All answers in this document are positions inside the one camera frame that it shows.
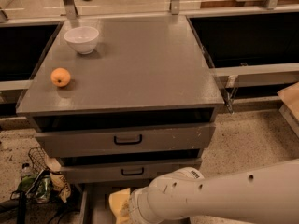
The yellow sponge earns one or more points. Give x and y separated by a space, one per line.
116 200

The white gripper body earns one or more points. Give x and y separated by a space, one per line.
135 204

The grey open bottom drawer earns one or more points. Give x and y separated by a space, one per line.
96 202

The beige patterned bag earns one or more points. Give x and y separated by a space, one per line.
57 178

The brown cardboard box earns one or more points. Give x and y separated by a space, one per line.
290 98

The green snack bag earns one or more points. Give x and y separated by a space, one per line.
37 188

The orange fruit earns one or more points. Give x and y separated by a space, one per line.
60 77

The white ceramic bowl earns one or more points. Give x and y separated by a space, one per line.
82 40

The clear plastic bottle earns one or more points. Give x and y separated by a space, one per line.
26 170

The grey middle drawer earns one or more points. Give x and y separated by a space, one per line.
124 171

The grey top drawer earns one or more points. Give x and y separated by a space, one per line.
84 143

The grey drawer cabinet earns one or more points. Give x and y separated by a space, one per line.
145 71

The black wire basket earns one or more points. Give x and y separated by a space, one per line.
37 158

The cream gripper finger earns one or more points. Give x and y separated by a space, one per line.
124 213

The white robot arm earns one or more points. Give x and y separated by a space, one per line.
268 195

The metal post left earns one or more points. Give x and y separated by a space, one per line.
70 9

